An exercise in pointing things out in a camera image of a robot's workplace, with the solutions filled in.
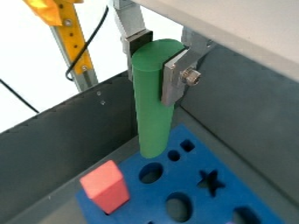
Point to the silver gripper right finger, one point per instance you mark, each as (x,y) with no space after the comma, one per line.
(180,69)

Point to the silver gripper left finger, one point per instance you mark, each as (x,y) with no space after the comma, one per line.
(132,25)

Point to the green oval peg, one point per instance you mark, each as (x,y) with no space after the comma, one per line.
(154,116)

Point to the blue shape sorting board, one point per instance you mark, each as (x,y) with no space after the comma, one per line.
(185,187)

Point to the red rectangular peg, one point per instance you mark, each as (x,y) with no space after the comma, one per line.
(106,187)

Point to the yellow metal frame post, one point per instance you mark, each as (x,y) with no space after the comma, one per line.
(58,13)

